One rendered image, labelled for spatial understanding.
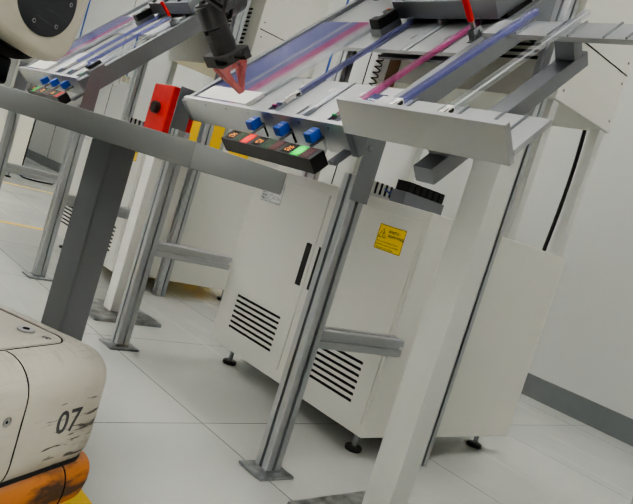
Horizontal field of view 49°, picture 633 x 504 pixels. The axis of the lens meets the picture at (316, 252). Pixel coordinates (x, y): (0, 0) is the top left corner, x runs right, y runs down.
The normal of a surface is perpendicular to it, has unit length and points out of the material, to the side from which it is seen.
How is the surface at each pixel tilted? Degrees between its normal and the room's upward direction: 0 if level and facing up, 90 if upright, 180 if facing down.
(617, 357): 90
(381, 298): 90
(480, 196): 90
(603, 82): 90
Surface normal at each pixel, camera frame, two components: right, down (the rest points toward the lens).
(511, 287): 0.62, 0.25
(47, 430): 0.88, 0.30
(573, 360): -0.72, -0.17
